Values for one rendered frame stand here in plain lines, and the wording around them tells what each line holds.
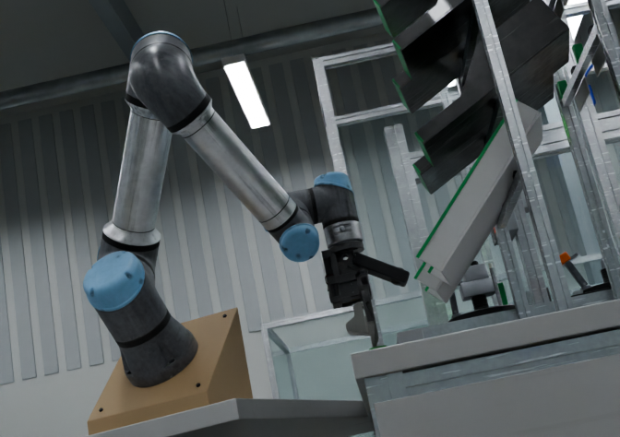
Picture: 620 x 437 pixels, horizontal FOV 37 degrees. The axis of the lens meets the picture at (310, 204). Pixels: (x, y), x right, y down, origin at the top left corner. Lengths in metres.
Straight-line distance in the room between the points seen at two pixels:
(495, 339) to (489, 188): 0.36
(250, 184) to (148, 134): 0.23
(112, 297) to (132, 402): 0.21
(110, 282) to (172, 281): 8.57
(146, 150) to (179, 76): 0.21
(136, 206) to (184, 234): 8.60
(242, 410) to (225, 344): 0.56
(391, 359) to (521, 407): 0.15
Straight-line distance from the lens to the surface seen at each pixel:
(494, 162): 1.42
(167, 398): 1.79
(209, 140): 1.68
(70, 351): 10.53
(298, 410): 1.45
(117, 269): 1.79
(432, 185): 1.67
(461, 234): 1.39
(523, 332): 1.10
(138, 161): 1.83
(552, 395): 1.10
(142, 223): 1.87
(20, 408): 10.68
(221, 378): 1.80
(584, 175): 1.74
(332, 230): 1.88
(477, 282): 1.87
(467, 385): 1.09
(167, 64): 1.67
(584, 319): 1.12
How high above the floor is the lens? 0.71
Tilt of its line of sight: 17 degrees up
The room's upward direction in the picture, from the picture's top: 11 degrees counter-clockwise
